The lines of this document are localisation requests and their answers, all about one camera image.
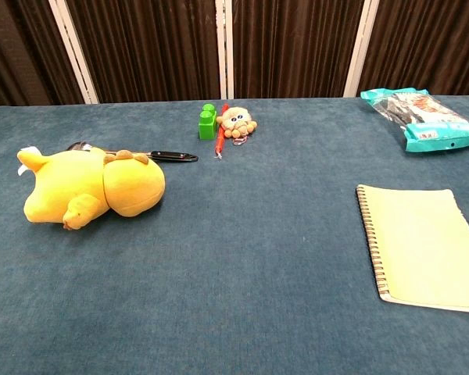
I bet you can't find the green plastic building block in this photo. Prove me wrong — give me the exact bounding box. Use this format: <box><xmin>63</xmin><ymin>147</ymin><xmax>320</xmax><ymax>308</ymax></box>
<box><xmin>198</xmin><ymin>103</ymin><xmax>218</xmax><ymax>141</ymax></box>

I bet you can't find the yellow spiral notebook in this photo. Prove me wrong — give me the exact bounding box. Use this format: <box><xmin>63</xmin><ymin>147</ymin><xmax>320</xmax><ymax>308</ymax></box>
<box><xmin>355</xmin><ymin>184</ymin><xmax>469</xmax><ymax>315</ymax></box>

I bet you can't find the steel ladle with black handle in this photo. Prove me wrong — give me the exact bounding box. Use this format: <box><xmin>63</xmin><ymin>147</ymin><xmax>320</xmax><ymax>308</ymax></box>
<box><xmin>66</xmin><ymin>141</ymin><xmax>199</xmax><ymax>163</ymax></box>

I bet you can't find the teal snack bag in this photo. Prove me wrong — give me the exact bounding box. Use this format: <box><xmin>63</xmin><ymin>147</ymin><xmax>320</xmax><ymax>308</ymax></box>
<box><xmin>360</xmin><ymin>87</ymin><xmax>469</xmax><ymax>153</ymax></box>

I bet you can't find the yellow plush duck toy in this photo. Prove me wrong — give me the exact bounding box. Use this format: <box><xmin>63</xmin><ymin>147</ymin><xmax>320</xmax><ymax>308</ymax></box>
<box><xmin>16</xmin><ymin>145</ymin><xmax>166</xmax><ymax>231</ymax></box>

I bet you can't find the white partition frame post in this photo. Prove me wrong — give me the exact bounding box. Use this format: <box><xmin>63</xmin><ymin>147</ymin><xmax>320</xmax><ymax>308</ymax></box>
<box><xmin>342</xmin><ymin>0</ymin><xmax>381</xmax><ymax>98</ymax></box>
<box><xmin>48</xmin><ymin>0</ymin><xmax>99</xmax><ymax>105</ymax></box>
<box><xmin>215</xmin><ymin>0</ymin><xmax>235</xmax><ymax>100</ymax></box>

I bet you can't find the dark brown pleated curtain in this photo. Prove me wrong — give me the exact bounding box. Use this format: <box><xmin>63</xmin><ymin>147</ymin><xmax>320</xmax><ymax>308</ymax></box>
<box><xmin>0</xmin><ymin>0</ymin><xmax>85</xmax><ymax>110</ymax></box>
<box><xmin>232</xmin><ymin>0</ymin><xmax>364</xmax><ymax>99</ymax></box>
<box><xmin>66</xmin><ymin>0</ymin><xmax>222</xmax><ymax>105</ymax></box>
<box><xmin>359</xmin><ymin>0</ymin><xmax>469</xmax><ymax>97</ymax></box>

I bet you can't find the blue velvet table cover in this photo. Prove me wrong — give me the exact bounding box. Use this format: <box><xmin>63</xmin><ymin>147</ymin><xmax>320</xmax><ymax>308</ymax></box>
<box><xmin>0</xmin><ymin>95</ymin><xmax>469</xmax><ymax>375</ymax></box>

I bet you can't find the orange bear keychain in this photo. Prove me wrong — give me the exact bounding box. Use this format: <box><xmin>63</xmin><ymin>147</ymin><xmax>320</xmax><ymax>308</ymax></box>
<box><xmin>216</xmin><ymin>107</ymin><xmax>259</xmax><ymax>146</ymax></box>

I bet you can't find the red pen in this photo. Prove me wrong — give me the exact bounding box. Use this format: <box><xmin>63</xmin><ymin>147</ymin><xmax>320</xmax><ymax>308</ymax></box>
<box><xmin>213</xmin><ymin>102</ymin><xmax>230</xmax><ymax>160</ymax></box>

